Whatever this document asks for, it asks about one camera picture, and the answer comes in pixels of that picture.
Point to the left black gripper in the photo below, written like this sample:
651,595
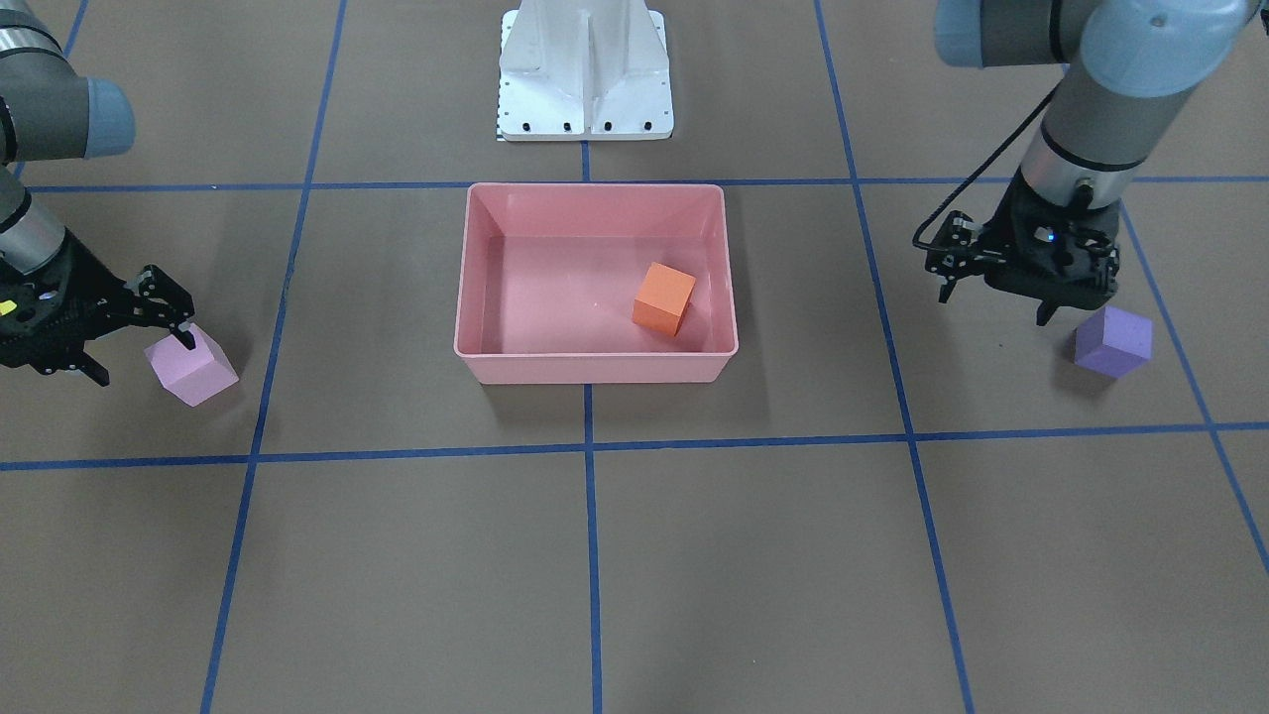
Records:
1013,230

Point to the purple foam cube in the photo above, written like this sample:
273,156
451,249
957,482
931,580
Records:
1114,342

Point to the orange foam cube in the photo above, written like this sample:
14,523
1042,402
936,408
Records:
662,298

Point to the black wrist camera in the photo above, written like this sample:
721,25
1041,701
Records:
955,253
155,300

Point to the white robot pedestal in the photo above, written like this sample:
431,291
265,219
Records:
584,71

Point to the pink foam cube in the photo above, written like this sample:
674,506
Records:
192,376

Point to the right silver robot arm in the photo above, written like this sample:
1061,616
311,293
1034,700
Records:
48,112

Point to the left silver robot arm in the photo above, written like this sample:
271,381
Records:
1130,67

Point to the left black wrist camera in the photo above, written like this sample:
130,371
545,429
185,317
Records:
955,253

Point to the pink plastic bin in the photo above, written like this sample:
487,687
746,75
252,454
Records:
550,273

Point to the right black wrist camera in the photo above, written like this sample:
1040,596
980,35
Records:
155,300

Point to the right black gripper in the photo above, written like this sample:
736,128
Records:
71,283

